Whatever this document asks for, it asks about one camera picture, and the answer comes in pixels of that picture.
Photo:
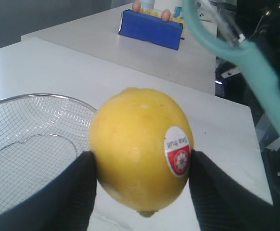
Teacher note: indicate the brown egg left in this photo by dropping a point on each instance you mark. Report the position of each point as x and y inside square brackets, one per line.
[136, 6]

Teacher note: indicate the brown egg right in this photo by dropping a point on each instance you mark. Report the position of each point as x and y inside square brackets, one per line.
[166, 14]

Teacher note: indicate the blue box on far table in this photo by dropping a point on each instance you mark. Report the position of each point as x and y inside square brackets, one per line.
[150, 29]

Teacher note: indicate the white side table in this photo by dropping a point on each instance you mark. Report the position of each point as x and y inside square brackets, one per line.
[97, 35]

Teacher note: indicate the oval wire mesh basket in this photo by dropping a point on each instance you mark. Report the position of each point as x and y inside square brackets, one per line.
[40, 136]

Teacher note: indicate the yellow lemon with sticker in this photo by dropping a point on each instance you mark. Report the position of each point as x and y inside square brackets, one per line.
[142, 142]

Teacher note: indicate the teal handled peeler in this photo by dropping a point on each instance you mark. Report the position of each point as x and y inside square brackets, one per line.
[235, 48]

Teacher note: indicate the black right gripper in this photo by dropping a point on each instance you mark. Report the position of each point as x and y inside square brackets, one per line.
[260, 22]

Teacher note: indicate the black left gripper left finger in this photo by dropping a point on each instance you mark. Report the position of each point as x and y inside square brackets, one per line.
[40, 196]

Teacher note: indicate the brown egg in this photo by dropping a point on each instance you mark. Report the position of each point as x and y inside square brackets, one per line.
[166, 14]
[136, 6]

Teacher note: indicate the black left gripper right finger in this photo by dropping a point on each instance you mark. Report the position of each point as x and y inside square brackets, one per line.
[222, 204]

